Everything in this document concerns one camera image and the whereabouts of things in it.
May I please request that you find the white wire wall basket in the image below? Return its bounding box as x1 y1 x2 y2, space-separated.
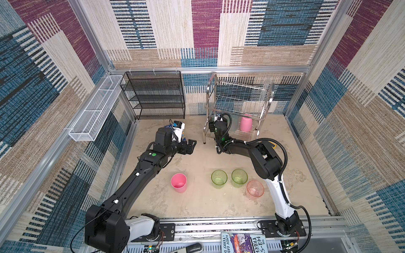
69 75 123 142

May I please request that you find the pink cup front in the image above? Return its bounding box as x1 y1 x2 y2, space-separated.
170 173 187 193

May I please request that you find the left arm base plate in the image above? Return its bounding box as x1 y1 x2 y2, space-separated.
153 223 176 242

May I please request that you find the teal cup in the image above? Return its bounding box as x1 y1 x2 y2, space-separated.
230 114 239 132

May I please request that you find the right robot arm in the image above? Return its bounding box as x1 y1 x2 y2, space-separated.
208 113 312 238

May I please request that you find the clear pink cup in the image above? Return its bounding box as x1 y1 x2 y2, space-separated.
246 180 265 198

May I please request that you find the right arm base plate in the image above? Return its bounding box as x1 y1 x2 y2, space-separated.
257 220 307 238

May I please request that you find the black mesh shelf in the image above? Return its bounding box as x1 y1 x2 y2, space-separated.
121 71 186 120

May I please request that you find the silver metal dish rack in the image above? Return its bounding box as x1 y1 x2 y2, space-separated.
202 72 275 143

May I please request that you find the purple treehouse book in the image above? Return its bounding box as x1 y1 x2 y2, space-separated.
221 232 268 253

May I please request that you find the green cup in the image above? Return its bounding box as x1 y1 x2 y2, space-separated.
211 170 228 189
231 169 248 188

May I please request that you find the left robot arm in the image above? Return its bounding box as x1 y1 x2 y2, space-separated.
82 121 197 253

